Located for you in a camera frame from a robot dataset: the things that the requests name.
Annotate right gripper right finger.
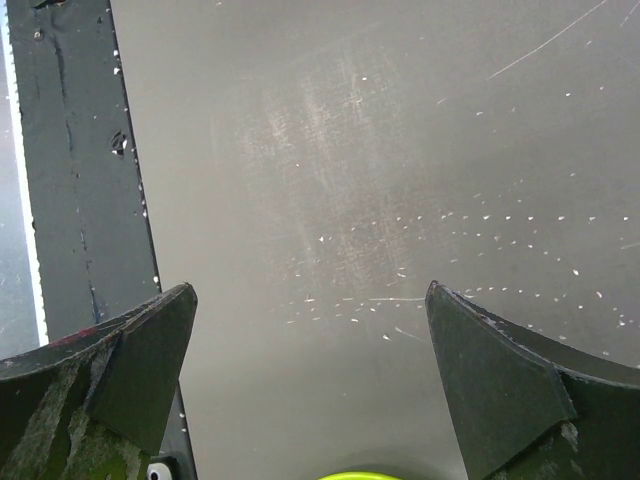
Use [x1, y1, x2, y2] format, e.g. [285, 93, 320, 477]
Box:
[425, 281, 639, 479]

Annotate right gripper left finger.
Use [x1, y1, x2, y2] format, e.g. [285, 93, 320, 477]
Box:
[1, 283, 198, 479]

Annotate green plate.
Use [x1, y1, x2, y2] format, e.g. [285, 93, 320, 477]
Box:
[318, 471, 400, 480]

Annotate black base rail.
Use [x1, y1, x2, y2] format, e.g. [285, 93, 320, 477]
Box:
[7, 0, 199, 480]

